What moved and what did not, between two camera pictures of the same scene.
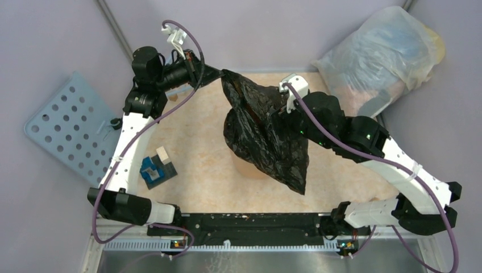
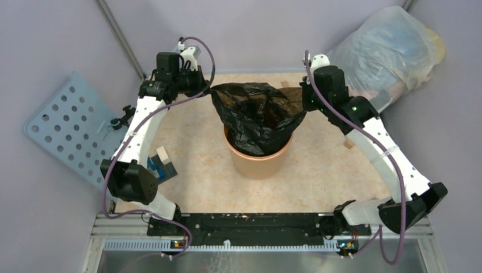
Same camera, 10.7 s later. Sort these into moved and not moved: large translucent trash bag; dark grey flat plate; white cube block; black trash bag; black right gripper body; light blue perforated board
Moved: black right gripper body; black trash bag
Not moved: white cube block; large translucent trash bag; light blue perforated board; dark grey flat plate
